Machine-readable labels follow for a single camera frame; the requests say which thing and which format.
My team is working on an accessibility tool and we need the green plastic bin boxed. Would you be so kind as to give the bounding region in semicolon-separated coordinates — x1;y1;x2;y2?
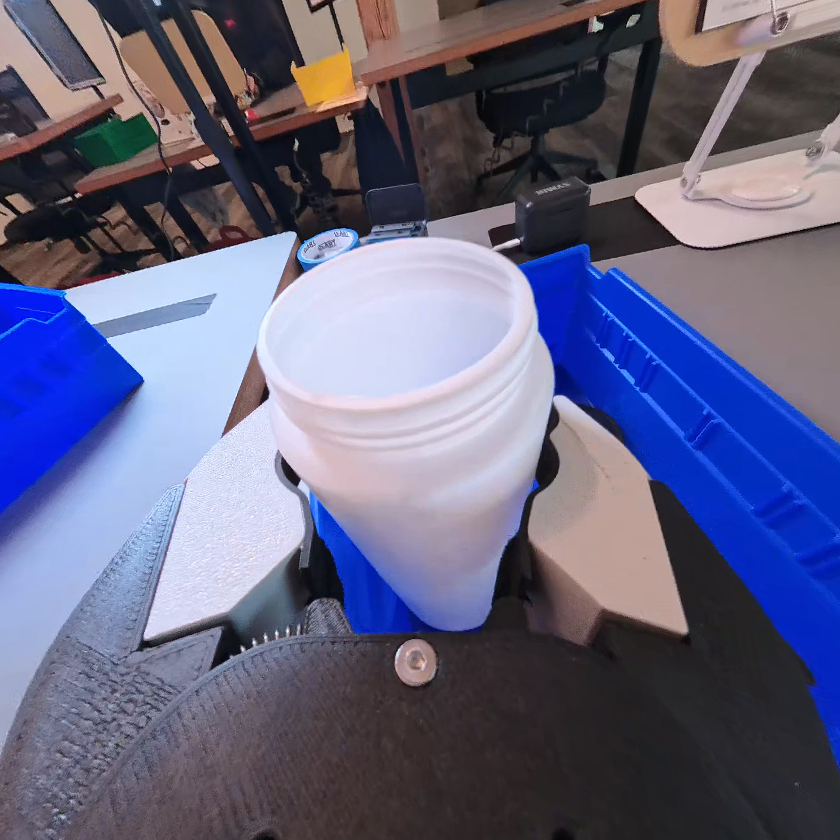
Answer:
73;113;160;168

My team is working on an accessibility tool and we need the white plastic bottle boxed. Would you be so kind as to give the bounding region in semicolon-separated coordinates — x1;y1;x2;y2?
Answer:
256;236;555;633

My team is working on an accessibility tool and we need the blue tape roll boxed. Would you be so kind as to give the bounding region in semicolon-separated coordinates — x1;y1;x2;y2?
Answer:
297;226;361;272

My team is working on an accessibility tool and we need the cardboard box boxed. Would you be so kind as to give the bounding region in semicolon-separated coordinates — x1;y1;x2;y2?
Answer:
120;10;249;119

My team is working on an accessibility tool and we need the grey charger case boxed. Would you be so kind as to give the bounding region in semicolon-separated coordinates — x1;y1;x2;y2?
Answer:
363;184;429;245

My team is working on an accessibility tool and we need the printed instruction sheet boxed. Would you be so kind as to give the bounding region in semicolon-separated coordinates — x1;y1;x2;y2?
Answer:
696;0;840;34

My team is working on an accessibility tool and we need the dark grey case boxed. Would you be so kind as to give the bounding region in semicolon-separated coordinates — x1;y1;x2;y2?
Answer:
515;176;592;256

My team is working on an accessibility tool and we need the black tripod pole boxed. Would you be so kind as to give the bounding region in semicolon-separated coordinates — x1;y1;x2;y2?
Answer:
138;0;277;237

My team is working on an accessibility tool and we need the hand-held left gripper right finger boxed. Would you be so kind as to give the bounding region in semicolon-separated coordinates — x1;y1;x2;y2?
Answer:
524;395;690;645

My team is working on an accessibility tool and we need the blue plastic bin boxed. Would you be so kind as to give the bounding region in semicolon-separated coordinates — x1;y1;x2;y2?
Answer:
308;244;840;762
0;282;144;513

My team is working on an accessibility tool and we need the yellow paper bin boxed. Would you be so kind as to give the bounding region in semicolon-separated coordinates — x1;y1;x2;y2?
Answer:
290;46;356;107

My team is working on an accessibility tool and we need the black monitor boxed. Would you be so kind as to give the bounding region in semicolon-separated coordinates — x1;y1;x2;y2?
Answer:
3;0;106;91

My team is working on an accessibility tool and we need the wooden office desk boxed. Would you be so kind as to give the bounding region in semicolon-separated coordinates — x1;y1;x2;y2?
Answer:
73;82;368;244
0;94;124;217
357;0;664;185

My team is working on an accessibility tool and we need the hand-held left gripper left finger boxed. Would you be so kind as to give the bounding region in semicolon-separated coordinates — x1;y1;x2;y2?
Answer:
143;400;316;651

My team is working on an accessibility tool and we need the white document stand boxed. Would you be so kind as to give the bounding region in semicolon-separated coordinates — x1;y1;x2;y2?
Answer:
635;13;840;249

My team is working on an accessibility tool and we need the wooden instruction board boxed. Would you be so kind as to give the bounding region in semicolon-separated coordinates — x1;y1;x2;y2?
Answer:
659;0;840;68

